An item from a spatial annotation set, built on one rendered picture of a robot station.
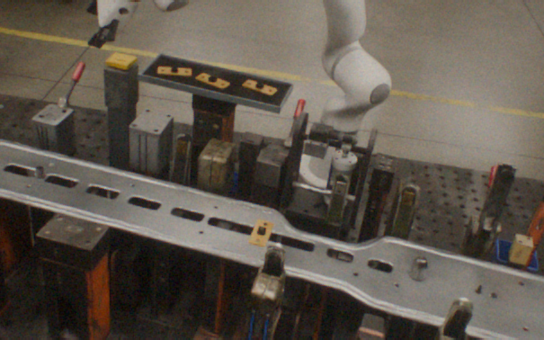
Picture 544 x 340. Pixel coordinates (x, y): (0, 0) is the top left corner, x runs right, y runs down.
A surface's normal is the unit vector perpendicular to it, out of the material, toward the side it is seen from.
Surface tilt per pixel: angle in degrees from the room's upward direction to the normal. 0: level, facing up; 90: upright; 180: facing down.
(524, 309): 0
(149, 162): 90
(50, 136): 90
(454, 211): 0
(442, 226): 0
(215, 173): 90
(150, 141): 90
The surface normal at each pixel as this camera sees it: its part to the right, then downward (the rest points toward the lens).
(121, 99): -0.25, 0.51
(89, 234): 0.11, -0.83
